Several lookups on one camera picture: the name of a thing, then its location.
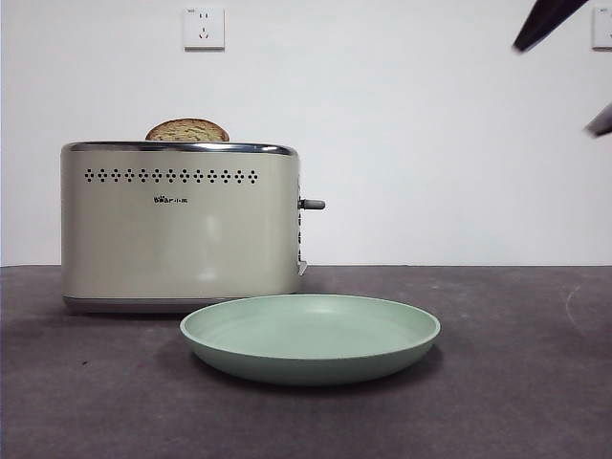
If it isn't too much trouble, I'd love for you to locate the brown round-topped bread slice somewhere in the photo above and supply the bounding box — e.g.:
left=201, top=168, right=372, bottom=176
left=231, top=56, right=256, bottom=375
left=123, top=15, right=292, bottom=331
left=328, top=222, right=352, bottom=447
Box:
left=144, top=118, right=230, bottom=142

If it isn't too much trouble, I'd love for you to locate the cream toaster with chrome top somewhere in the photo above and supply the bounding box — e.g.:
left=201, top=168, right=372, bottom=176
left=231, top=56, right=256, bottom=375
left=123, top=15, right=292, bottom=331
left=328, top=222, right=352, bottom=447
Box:
left=60, top=140, right=327, bottom=316

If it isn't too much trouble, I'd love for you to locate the white wall socket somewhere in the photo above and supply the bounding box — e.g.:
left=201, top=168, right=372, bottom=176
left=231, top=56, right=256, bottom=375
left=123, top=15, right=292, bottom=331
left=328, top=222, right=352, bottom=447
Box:
left=591, top=7, right=612, bottom=52
left=184, top=6, right=226, bottom=53

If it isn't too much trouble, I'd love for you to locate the pale green round plate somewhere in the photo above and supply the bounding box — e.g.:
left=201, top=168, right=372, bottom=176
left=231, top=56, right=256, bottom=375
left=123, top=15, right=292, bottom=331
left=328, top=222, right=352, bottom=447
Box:
left=179, top=294, right=442, bottom=387

